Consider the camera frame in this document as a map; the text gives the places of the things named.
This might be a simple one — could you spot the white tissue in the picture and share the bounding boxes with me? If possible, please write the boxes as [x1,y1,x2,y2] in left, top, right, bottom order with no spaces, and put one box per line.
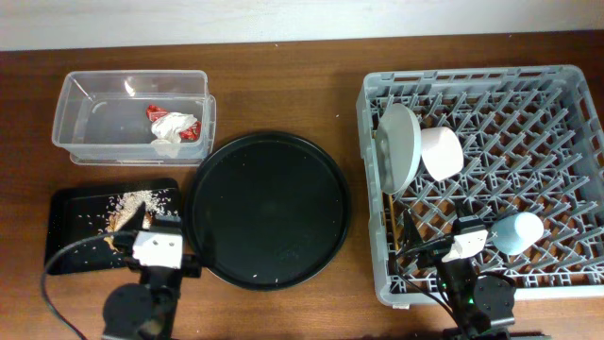
[151,112,201,158]

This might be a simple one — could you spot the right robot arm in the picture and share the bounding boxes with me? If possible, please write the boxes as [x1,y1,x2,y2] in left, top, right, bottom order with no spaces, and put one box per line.
[395,201,516,339]

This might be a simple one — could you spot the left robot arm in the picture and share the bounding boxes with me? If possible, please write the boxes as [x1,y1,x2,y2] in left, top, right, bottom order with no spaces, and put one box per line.
[101,204,202,340]

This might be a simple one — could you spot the rice and food scraps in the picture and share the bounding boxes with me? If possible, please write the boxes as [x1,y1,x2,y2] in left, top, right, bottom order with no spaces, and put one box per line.
[98,189,179,254]

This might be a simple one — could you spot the blue cup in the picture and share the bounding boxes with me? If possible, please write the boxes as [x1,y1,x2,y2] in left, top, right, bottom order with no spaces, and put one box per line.
[491,212,545,256]

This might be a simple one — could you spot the grey plate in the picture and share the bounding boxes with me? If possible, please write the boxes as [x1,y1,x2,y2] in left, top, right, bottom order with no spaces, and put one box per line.
[375,103,421,195]

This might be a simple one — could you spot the black rectangular tray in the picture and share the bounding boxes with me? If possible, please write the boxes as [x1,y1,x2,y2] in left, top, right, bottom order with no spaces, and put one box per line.
[44,178,181,276]

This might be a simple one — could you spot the clear plastic bin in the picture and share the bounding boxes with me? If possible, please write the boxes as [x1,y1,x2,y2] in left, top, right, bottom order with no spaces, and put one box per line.
[51,70,217,166]

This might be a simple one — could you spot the black round tray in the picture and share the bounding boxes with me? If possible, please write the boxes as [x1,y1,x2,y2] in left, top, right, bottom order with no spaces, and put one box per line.
[183,131,352,291]

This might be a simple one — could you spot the grey dishwasher rack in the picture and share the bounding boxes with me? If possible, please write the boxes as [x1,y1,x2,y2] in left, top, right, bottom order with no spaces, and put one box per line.
[356,65,603,309]

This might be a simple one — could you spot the red snack wrapper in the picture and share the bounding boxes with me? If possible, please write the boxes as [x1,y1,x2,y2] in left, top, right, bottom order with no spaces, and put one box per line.
[146,105,202,144]

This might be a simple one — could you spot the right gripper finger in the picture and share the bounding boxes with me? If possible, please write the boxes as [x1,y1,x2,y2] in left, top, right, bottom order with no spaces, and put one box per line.
[402,210,423,246]
[455,200,483,225]

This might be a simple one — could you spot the wooden chopstick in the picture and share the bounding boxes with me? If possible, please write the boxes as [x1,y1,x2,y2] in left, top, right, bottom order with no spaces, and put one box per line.
[387,195,400,251]

